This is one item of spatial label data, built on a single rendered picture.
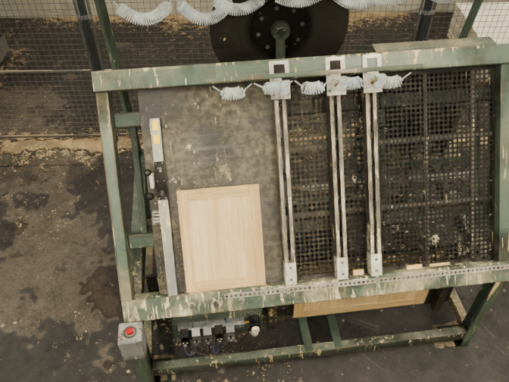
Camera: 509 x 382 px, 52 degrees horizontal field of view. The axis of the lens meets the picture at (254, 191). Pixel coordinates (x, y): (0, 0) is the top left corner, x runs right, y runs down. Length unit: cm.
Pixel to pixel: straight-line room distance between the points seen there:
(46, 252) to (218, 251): 200
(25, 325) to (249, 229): 198
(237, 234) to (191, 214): 27
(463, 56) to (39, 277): 332
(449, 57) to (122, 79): 166
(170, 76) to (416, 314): 247
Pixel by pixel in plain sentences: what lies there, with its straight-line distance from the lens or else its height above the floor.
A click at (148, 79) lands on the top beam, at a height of 187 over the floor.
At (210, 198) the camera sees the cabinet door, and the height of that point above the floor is 130.
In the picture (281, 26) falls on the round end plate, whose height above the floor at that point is 189.
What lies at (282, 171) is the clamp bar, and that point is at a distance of 274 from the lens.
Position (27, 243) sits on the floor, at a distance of 461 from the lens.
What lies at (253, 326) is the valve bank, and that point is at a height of 74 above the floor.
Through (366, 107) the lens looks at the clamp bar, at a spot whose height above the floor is 168.
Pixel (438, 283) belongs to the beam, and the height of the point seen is 84.
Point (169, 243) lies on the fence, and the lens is 279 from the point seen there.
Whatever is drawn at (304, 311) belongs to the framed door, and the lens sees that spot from 350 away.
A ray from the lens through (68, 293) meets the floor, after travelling 417.
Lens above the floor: 327
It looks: 45 degrees down
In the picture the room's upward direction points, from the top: straight up
